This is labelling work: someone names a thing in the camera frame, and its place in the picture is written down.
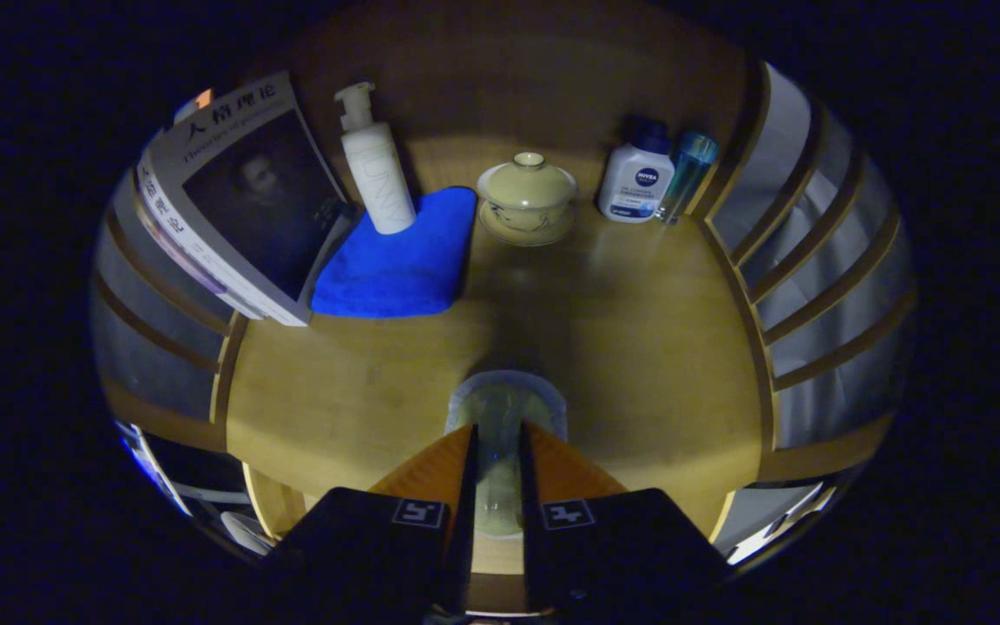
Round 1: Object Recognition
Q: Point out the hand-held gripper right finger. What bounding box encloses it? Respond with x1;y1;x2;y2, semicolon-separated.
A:
517;421;731;622

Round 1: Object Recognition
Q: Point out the slim teal bottle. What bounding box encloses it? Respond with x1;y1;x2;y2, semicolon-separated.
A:
656;131;720;227

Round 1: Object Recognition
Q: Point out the folded blue cloth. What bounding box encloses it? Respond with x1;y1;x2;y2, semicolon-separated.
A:
310;186;478;319

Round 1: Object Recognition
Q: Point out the wooden cabinet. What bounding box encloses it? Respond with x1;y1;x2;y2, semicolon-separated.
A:
92;0;918;617

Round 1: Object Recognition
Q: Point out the beige lidded teacup with saucer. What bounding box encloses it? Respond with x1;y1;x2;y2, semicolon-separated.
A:
476;152;579;247

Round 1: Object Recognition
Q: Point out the thin purple book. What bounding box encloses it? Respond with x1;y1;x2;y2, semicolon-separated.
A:
131;169;266;320

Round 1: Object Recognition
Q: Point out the white pump bottle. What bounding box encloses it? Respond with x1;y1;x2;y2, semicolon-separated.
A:
334;82;418;235

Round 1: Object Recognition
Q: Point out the white lotion bottle blue cap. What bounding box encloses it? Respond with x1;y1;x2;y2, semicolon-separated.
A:
597;115;676;224

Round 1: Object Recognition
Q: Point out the wooden countertop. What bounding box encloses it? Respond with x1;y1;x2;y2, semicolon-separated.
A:
224;130;777;576

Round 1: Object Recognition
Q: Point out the thick white book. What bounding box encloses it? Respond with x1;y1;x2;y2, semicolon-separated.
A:
137;71;353;327

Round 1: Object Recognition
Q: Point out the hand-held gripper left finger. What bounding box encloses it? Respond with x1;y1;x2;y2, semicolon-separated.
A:
270;423;479;622

